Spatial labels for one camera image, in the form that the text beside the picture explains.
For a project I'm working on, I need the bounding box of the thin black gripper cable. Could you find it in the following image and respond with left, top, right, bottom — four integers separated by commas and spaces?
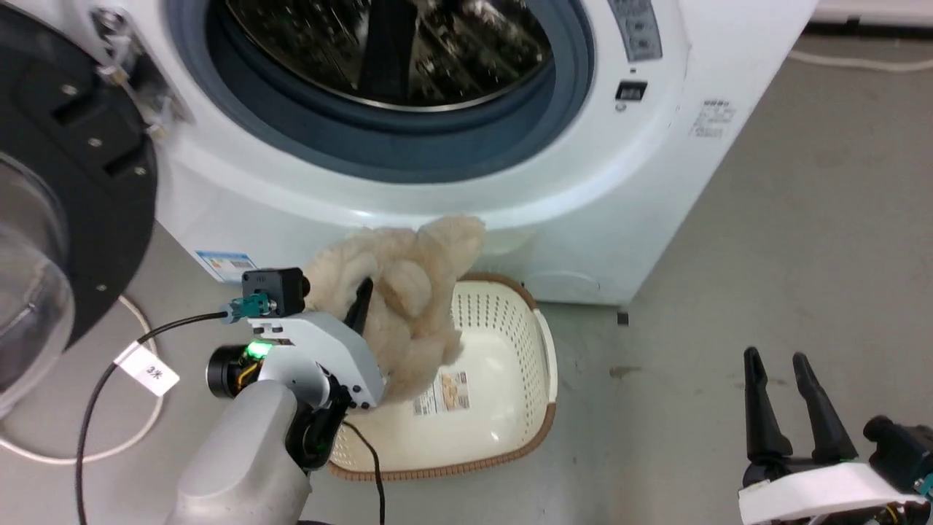
341, 420, 386, 525

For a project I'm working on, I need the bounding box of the white thick floor cable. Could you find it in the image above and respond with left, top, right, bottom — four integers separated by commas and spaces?
787, 49, 933, 74

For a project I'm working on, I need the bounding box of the black round washer door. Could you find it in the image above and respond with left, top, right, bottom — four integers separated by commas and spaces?
0, 0, 158, 418

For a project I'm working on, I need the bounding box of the cream plastic laundry basket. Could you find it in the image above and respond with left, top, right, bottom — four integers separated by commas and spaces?
324, 272, 559, 483

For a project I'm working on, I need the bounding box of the metal washer door hinge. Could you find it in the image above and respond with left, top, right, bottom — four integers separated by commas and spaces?
91, 7, 192, 141

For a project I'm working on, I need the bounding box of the grey washer control panel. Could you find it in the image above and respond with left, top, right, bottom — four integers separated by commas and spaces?
609, 0, 664, 63

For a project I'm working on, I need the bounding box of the blue energy label sticker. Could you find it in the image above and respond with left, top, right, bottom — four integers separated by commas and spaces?
195, 250, 258, 284

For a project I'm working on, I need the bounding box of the white front-load washing machine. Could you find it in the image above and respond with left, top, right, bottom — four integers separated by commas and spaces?
44, 0, 821, 307

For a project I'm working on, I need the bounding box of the white cable tag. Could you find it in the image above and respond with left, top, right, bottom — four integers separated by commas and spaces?
114, 342, 180, 397

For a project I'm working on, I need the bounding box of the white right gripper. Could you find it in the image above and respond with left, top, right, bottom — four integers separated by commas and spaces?
738, 346, 928, 525

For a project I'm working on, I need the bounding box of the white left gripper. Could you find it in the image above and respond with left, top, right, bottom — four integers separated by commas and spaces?
251, 277, 387, 411

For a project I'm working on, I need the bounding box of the beige plush laundry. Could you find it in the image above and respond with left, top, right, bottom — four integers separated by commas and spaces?
302, 215, 488, 406

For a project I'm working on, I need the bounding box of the blue-grey rubber door gasket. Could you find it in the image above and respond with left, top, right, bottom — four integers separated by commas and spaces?
166, 0, 596, 184

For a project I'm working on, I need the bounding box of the printed basket label sticker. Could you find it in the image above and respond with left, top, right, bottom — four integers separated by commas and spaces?
413, 370, 471, 417

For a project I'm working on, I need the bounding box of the grey printed text sticker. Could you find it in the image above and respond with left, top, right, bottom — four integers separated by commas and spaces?
689, 99, 738, 140

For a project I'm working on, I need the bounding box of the steel washer drum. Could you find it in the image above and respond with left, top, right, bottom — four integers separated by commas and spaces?
222, 0, 555, 114

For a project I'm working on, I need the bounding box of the black camera cable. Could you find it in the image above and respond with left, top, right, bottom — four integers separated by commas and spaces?
76, 311, 235, 525

